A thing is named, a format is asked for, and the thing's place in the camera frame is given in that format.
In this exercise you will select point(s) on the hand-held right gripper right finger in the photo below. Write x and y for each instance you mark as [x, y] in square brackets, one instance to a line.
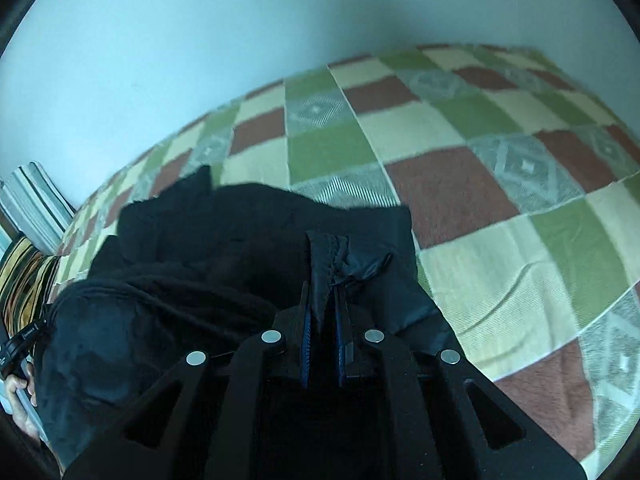
[341, 345]

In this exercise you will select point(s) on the black quilted jacket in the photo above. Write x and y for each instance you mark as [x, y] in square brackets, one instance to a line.
[210, 260]

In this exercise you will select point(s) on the checkered bed blanket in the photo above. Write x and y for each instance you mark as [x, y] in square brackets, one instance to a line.
[500, 220]

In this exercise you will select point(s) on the striped headboard cushion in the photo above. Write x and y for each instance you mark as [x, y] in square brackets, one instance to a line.
[35, 205]

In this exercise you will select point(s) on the person's left hand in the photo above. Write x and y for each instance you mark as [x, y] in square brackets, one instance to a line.
[25, 405]

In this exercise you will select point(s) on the striped yellow brown pillow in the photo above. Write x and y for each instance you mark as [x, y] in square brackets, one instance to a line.
[25, 285]

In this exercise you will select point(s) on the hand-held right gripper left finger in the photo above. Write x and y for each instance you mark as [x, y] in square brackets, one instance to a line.
[306, 340]

